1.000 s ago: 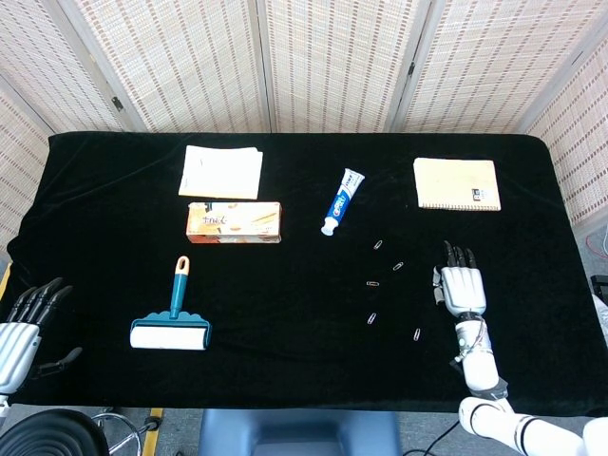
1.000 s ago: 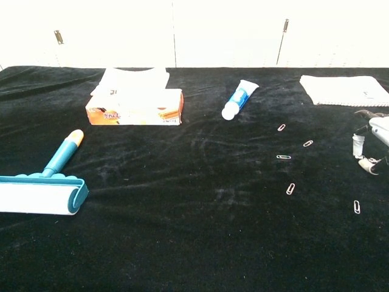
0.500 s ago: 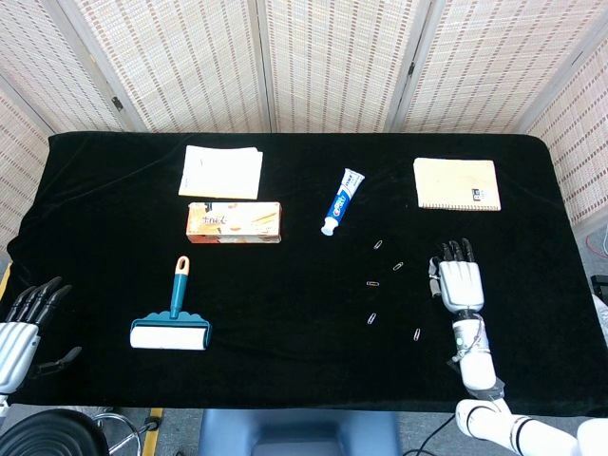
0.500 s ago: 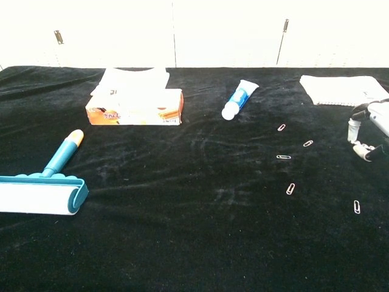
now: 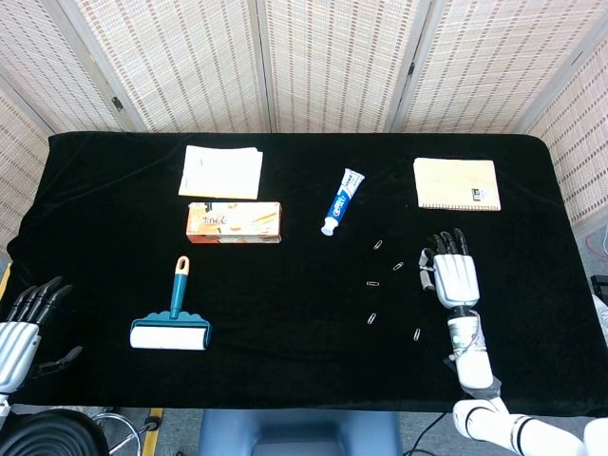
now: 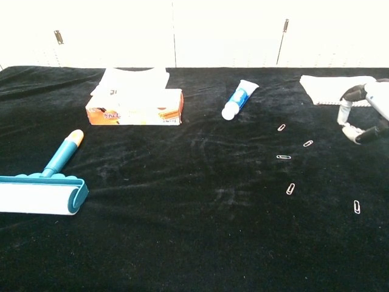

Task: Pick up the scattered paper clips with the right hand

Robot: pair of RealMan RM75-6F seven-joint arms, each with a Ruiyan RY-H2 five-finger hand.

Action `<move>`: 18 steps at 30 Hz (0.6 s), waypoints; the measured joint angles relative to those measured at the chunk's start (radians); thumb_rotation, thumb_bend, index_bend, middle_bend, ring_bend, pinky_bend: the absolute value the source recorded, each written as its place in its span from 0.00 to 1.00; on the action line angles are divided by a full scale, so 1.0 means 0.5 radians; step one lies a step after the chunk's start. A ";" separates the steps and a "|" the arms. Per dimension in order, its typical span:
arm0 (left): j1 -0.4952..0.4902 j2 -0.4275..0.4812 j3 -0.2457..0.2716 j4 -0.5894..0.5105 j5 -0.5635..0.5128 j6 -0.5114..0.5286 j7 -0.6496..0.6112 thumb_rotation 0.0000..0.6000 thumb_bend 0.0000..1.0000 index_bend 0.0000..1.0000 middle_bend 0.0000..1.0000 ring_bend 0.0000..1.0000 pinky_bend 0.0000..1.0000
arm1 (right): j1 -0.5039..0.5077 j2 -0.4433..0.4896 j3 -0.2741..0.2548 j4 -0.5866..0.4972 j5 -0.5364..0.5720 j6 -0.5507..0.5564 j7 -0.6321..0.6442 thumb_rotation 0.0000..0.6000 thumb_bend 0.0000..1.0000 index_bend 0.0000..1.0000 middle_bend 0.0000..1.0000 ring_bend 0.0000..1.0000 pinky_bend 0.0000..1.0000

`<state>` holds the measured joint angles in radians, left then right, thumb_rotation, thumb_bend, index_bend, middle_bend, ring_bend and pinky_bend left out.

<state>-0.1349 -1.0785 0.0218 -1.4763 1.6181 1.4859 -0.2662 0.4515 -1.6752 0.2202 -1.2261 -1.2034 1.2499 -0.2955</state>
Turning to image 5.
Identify black cable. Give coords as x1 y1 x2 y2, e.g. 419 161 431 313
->
407 410 448 456

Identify red cable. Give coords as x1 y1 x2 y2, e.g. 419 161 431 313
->
584 231 608 260

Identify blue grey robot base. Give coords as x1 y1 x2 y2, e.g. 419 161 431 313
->
198 408 400 456

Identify orange snack box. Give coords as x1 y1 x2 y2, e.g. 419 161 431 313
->
185 201 285 245

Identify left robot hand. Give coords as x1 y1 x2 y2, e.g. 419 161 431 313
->
0 276 85 395

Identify black velvet tablecloth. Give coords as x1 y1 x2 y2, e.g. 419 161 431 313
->
3 131 600 414

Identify black box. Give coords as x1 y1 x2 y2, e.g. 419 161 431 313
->
590 274 608 305

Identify woven folding screen panel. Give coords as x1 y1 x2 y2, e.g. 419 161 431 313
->
66 0 273 134
522 28 608 229
0 0 142 135
393 0 604 135
258 0 431 134
0 87 52 248

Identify chrome stool base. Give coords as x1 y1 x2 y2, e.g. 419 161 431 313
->
92 410 162 455

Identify beige spiral notebook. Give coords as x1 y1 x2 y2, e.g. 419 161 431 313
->
411 157 503 212

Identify blue white toothpaste tube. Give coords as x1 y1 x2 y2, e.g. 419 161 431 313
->
320 167 367 238

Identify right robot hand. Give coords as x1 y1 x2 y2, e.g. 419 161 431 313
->
416 227 479 310

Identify teal lint roller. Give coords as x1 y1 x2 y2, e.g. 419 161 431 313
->
129 255 211 352

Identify white paper booklet stack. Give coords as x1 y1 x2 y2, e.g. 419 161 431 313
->
178 144 264 200

